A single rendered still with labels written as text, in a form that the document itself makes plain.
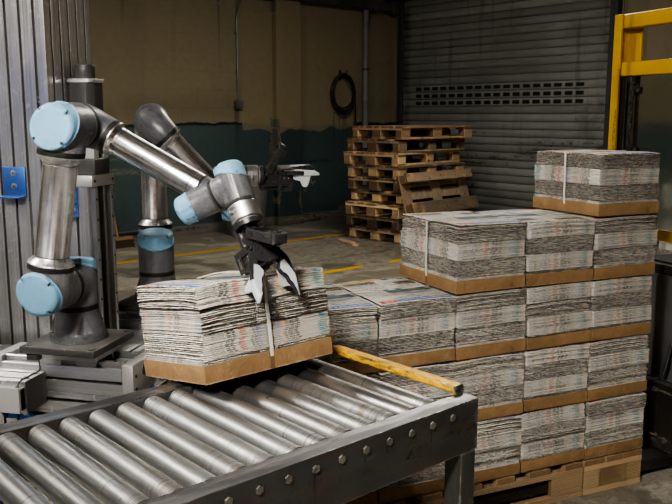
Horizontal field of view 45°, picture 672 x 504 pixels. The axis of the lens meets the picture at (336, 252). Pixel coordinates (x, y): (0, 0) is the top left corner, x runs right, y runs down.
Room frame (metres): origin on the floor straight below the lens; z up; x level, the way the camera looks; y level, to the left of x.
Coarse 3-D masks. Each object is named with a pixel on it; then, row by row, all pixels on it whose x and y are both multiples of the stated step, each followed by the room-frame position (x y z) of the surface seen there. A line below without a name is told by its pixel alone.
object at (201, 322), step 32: (160, 288) 1.88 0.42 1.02; (192, 288) 1.77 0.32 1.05; (224, 288) 1.80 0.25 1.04; (160, 320) 1.89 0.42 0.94; (192, 320) 1.79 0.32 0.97; (224, 320) 1.80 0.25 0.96; (256, 320) 1.85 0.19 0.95; (160, 352) 1.90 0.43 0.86; (192, 352) 1.79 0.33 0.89; (224, 352) 1.78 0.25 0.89; (256, 352) 1.84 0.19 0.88
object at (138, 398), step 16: (176, 384) 1.83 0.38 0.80; (192, 384) 1.83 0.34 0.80; (112, 400) 1.72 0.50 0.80; (128, 400) 1.72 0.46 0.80; (144, 400) 1.75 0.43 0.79; (48, 416) 1.63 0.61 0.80; (64, 416) 1.63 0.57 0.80; (80, 416) 1.65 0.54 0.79; (0, 432) 1.54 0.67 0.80; (16, 432) 1.56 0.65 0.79
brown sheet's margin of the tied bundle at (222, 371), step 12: (144, 360) 1.94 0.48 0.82; (240, 360) 1.80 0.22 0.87; (252, 360) 1.82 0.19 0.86; (156, 372) 1.90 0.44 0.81; (168, 372) 1.85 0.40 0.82; (180, 372) 1.81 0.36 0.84; (192, 372) 1.77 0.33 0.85; (204, 372) 1.74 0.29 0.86; (216, 372) 1.75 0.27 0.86; (228, 372) 1.77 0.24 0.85; (240, 372) 1.79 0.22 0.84; (252, 372) 1.82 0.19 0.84; (204, 384) 1.74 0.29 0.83
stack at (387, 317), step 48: (336, 288) 2.77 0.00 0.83; (384, 288) 2.78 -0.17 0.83; (432, 288) 2.77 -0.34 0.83; (528, 288) 2.78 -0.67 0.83; (576, 288) 2.86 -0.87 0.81; (336, 336) 2.46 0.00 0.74; (384, 336) 2.54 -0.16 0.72; (432, 336) 2.61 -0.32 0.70; (480, 336) 2.69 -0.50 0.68; (528, 336) 2.77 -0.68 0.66; (480, 384) 2.68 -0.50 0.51; (528, 384) 2.77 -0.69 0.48; (576, 384) 2.86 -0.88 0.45; (480, 432) 2.69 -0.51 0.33; (528, 432) 2.78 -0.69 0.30; (576, 432) 2.86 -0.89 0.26; (528, 480) 2.78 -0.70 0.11; (576, 480) 2.87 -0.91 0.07
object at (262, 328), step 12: (216, 276) 2.07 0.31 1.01; (228, 276) 2.02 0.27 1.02; (240, 276) 1.95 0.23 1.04; (264, 300) 1.88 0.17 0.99; (264, 312) 1.87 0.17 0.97; (276, 312) 1.89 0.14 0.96; (264, 324) 1.87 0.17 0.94; (276, 324) 1.89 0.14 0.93; (264, 336) 1.86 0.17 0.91; (276, 336) 1.89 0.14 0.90; (264, 348) 1.85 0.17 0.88; (276, 348) 1.88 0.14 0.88
